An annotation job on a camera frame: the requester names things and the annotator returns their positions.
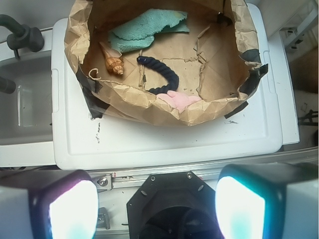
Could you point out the white plastic cutting board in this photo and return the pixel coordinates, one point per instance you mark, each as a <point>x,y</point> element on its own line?
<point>111,143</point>

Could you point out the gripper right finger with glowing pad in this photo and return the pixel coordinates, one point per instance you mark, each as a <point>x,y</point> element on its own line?
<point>268,201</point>

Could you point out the golden brown conch shell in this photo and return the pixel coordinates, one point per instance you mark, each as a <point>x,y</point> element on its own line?
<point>113,59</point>

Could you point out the pink soft cloth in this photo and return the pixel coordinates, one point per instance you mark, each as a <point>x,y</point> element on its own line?
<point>178,100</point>

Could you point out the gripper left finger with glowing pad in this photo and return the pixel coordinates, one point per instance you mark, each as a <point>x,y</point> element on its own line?
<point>47,204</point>

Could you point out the brown paper bag container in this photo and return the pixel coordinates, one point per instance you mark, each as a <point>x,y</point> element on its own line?
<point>217,60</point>

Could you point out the black octagonal mount plate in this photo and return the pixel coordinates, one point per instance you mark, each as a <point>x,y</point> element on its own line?
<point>173,206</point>

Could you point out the teal blue terry cloth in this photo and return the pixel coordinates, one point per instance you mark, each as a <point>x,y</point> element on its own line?
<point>139,33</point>

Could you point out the aluminium extrusion rail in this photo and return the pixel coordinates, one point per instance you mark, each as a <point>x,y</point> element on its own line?
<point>124,178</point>

